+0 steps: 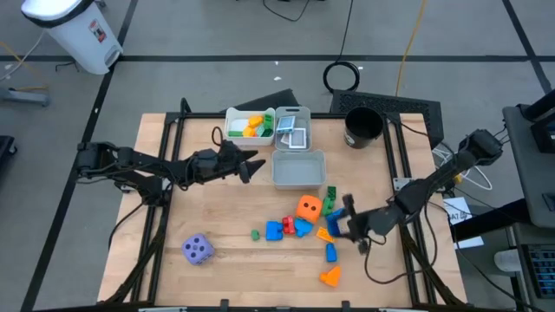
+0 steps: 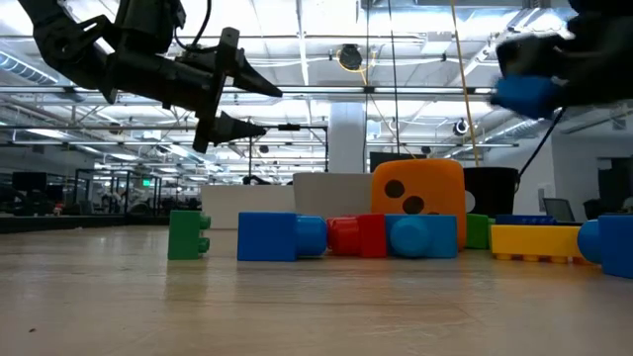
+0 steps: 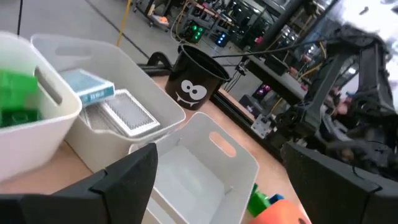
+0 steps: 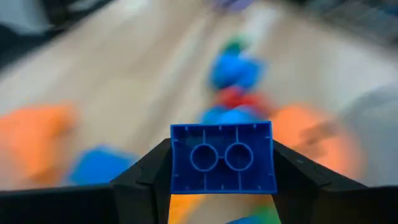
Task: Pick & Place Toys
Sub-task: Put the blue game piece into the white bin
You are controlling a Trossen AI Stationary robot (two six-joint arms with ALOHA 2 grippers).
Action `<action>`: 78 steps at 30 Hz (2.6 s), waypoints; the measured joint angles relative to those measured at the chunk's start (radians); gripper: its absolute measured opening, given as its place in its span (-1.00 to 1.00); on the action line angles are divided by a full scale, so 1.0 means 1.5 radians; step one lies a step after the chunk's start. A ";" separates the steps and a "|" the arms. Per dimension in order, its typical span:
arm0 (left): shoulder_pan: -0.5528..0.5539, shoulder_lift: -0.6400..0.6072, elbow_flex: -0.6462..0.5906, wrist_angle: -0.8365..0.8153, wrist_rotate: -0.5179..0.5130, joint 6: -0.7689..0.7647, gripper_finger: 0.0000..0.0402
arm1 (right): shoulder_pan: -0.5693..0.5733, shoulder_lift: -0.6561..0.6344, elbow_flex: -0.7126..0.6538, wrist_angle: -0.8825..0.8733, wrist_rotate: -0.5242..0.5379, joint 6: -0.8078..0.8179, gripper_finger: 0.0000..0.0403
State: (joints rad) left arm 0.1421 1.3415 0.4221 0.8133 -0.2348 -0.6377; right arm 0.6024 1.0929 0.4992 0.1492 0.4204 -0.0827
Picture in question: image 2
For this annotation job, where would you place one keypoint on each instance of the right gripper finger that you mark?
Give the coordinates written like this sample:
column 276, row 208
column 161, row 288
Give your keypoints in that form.
column 531, row 57

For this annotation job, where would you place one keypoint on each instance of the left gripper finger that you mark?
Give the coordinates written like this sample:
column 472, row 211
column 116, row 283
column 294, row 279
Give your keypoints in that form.
column 232, row 129
column 249, row 79

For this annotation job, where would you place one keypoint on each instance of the dark blue studded brick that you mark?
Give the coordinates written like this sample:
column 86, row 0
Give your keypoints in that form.
column 524, row 96

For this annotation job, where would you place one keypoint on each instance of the large blue building block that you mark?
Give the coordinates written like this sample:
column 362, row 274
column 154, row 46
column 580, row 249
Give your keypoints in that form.
column 267, row 237

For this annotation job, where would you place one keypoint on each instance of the green studded brick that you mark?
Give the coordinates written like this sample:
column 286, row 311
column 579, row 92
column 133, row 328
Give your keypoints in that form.
column 183, row 235

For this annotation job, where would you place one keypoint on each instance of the black cup with white logo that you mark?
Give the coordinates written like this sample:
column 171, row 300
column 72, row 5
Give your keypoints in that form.
column 489, row 193

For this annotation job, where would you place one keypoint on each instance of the red building block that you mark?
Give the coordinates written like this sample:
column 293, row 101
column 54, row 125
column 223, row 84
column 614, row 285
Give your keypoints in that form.
column 356, row 236

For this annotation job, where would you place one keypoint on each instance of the green building block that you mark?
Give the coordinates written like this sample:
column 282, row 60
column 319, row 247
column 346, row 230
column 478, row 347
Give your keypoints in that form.
column 476, row 231

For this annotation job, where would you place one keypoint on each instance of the yellow studded brick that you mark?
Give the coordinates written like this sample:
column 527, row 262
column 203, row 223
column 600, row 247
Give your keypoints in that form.
column 534, row 240

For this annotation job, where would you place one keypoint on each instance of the light blue T-shaped block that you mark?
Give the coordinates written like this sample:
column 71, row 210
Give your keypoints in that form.
column 420, row 237

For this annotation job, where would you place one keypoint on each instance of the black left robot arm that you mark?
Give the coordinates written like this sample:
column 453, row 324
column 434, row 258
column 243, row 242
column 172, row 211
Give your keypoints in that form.
column 64, row 49

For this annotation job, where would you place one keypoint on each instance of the large grey plastic bin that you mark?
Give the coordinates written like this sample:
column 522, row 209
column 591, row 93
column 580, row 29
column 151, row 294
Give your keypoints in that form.
column 331, row 195

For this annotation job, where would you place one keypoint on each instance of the grey laptop screen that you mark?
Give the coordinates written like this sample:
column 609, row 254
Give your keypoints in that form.
column 559, row 210

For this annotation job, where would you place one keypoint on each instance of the orange foam die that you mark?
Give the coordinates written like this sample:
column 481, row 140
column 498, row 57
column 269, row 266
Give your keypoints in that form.
column 435, row 188

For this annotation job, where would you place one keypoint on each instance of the black background rig frame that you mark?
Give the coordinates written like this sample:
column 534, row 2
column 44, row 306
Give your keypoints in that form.
column 289, row 127

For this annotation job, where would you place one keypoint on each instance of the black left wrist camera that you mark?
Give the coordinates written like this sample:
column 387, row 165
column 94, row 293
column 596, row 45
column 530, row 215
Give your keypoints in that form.
column 148, row 25

